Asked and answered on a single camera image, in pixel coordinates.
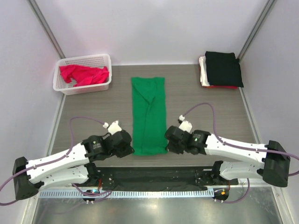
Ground green t shirt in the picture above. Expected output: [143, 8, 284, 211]
[131, 77, 167, 156]

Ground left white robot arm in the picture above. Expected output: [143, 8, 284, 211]
[13, 130, 134, 201]

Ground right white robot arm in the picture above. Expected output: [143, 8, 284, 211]
[165, 126, 291, 188]

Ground white folded t shirt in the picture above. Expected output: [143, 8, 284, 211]
[199, 56, 210, 87]

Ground red folded t shirt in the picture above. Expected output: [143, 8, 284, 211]
[202, 85, 238, 90]

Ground white plastic basket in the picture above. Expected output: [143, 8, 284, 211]
[53, 54, 112, 95]

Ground black folded t shirt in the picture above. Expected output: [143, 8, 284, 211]
[205, 51, 244, 88]

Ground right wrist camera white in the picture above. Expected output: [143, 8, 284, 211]
[178, 115, 192, 133]

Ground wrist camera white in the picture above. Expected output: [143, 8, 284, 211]
[102, 120, 122, 135]
[178, 115, 192, 133]

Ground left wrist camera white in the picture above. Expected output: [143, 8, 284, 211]
[102, 120, 122, 135]

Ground white slotted cable duct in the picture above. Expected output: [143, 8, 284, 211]
[39, 189, 214, 199]

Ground left aluminium frame post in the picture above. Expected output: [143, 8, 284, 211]
[26, 0, 65, 59]

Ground aluminium frame post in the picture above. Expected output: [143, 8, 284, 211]
[26, 0, 65, 59]
[238, 0, 277, 62]

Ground right aluminium frame post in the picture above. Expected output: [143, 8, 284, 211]
[238, 0, 277, 62]

